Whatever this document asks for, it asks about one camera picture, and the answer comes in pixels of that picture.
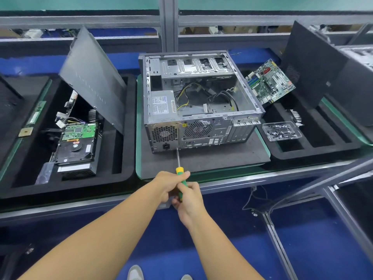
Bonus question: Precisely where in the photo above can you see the person's right hand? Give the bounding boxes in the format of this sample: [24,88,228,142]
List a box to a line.
[171,182,209,229]

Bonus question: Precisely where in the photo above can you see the person's left hand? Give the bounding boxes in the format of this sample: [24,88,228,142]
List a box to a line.
[152,170,192,202]

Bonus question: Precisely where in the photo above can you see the green yellow handled screwdriver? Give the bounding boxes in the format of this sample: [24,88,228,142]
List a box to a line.
[176,148,184,203]

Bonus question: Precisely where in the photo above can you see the person's left forearm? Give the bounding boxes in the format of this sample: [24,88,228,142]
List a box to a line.
[17,184,164,280]

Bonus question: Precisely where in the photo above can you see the person's right forearm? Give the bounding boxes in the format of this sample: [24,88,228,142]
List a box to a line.
[186,212,266,280]

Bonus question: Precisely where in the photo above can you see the open grey computer case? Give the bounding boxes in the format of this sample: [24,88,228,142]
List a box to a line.
[139,50,266,154]

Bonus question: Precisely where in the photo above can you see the green edged work tray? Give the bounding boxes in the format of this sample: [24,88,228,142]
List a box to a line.
[320,94,373,147]
[135,73,273,182]

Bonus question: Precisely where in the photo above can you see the black foam tray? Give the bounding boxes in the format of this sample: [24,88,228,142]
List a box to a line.
[0,73,138,199]
[0,73,52,172]
[262,92,362,161]

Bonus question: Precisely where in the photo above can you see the grey power supply unit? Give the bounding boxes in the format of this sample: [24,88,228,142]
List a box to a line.
[147,90,178,125]

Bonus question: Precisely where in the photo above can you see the black optical drive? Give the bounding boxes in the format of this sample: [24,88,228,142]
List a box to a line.
[52,121,103,177]

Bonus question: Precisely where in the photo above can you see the person's left shoe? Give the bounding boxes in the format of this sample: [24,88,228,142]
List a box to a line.
[127,264,145,280]

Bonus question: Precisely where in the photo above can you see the clear plastic screw tray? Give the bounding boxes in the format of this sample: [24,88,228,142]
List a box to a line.
[261,121,302,143]

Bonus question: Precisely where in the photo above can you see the hard drive with green board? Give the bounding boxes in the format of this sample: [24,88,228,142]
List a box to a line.
[54,122,97,166]

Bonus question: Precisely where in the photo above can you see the black cooler heatsink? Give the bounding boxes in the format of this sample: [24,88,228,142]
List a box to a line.
[286,109,305,127]

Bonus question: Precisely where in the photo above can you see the green motherboard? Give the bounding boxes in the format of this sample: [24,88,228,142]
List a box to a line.
[245,58,296,105]

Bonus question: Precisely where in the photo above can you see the dark grey case side panel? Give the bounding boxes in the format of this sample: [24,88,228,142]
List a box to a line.
[281,20,351,110]
[58,26,128,135]

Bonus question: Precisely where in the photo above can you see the small expansion card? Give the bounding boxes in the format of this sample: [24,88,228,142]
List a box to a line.
[64,90,78,110]

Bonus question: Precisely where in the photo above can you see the clear plastic bag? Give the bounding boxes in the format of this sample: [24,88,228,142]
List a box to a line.
[35,162,55,186]

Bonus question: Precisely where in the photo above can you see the green memory stick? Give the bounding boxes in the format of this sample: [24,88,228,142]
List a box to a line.
[27,101,47,126]

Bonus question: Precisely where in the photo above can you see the black cable under bench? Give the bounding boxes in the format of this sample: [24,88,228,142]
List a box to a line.
[241,186,281,214]

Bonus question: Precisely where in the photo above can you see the yellow black power cable bundle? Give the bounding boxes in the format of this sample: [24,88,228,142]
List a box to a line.
[174,83,200,112]

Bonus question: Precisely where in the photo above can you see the black cables in case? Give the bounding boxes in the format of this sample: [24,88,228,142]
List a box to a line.
[207,90,240,113]

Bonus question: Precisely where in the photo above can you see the white connector cables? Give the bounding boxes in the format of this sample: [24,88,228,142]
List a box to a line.
[55,112,85,129]

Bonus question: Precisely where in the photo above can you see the aluminium workbench frame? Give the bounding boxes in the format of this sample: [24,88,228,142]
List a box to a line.
[0,0,373,280]

